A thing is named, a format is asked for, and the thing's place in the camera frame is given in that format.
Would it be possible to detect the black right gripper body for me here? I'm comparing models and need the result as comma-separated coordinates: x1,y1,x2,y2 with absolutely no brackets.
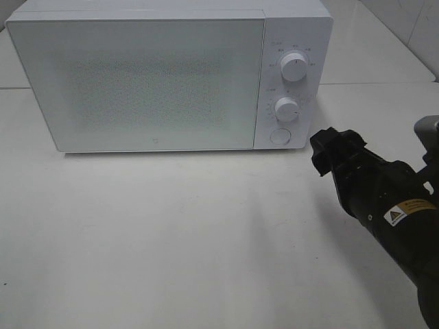
327,142,417,226

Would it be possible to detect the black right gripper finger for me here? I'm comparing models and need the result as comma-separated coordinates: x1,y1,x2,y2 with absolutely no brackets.
310,127,338,176
334,130,366,151

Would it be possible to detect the round white door button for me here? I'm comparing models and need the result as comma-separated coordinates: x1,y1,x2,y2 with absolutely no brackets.
270,128,291,145

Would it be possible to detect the white microwave door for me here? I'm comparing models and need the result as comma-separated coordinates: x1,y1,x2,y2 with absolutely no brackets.
8,19,264,153

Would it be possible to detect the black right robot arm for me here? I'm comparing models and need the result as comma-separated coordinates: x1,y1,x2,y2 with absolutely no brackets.
322,127,438,328

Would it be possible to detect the white lower microwave knob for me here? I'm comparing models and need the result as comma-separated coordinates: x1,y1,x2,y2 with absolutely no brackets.
274,97,300,122

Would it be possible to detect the white microwave knob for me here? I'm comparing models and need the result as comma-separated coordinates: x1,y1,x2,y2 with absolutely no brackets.
280,51,309,82
274,97,300,122

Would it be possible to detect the white upper microwave knob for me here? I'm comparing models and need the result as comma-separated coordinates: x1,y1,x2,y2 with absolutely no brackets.
280,51,309,82

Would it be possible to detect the white microwave oven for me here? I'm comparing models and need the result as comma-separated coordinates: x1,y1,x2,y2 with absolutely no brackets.
5,1,333,152

